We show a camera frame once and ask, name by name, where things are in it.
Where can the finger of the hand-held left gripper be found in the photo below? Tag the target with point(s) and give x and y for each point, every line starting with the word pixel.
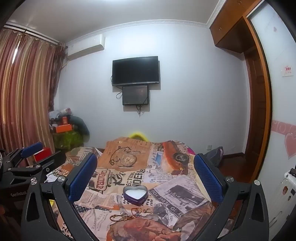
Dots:
pixel 52 163
pixel 31 148

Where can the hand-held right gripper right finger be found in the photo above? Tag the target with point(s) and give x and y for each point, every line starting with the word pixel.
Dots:
pixel 208 178

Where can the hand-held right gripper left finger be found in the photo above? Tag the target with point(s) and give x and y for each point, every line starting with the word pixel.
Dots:
pixel 83 176

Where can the purple heart-shaped tin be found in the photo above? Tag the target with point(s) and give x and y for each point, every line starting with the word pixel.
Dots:
pixel 135 194

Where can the red box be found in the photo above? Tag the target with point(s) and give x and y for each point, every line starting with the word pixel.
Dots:
pixel 42 154

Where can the dark backpack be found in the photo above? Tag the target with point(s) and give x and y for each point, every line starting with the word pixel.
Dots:
pixel 215 156

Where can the large orange box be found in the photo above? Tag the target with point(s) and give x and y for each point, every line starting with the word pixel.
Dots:
pixel 63 128

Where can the small orange box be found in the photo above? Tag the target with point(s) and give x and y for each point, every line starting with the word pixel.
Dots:
pixel 64 120

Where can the newspaper print blanket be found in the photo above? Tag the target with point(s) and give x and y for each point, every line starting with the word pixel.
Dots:
pixel 161 176

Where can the dark jacket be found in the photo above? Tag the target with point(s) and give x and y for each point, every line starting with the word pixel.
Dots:
pixel 81 126

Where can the striped brown curtain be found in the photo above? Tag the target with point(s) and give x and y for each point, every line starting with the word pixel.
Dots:
pixel 25 92

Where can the yellow round object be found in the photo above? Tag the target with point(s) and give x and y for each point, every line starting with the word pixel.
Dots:
pixel 138 134

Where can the small black monitor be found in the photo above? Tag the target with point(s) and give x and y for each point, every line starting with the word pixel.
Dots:
pixel 135 95

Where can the white air conditioner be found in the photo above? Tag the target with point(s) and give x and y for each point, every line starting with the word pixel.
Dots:
pixel 85 47

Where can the wooden upper cabinet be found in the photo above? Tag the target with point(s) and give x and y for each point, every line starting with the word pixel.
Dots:
pixel 229 23

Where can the white wall socket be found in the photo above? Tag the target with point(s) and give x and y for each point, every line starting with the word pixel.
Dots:
pixel 209 147

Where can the wooden door frame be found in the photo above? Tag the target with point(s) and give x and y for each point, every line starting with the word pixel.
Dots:
pixel 259 104

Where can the pink heart wall border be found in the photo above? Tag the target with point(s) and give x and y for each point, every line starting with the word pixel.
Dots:
pixel 289 139

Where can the black wall television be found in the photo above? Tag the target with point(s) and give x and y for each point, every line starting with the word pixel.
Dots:
pixel 136 70

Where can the red white wall sticker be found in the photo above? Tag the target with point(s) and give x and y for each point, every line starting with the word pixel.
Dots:
pixel 288 71

